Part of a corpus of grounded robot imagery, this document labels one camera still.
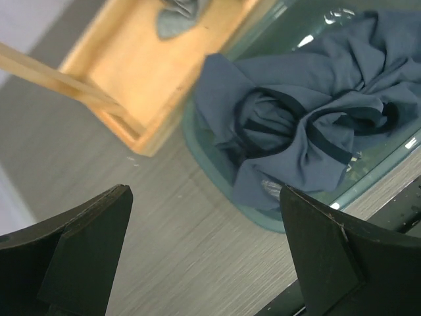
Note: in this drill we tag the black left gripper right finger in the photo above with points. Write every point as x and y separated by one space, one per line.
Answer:
342 260

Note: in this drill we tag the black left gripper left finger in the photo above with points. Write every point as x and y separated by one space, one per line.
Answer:
66 265

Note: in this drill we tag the navy blue tank top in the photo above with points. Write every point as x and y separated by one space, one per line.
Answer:
298 118

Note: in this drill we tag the grey tank top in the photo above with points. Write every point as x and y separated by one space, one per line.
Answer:
179 16

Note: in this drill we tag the wooden clothes rack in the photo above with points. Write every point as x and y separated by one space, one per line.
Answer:
132 81

